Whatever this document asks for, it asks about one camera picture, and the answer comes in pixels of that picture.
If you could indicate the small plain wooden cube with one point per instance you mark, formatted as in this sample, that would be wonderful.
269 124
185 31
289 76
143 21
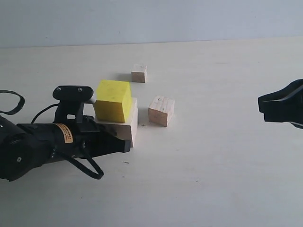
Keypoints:
139 73

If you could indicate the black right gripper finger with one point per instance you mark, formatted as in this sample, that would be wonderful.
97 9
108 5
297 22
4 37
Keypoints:
292 114
289 97

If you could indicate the large plain wooden cube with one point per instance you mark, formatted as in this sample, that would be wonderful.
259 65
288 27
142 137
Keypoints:
128 129

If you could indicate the medium plain wooden cube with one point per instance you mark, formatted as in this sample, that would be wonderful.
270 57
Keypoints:
161 110

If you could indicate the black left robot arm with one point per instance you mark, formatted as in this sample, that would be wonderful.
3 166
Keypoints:
9 170

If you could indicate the yellow painted wooden cube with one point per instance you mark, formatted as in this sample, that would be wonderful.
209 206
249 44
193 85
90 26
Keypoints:
113 101

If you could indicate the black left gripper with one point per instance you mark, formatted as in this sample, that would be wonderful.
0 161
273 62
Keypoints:
45 143

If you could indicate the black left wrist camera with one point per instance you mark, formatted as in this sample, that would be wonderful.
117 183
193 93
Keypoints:
71 102

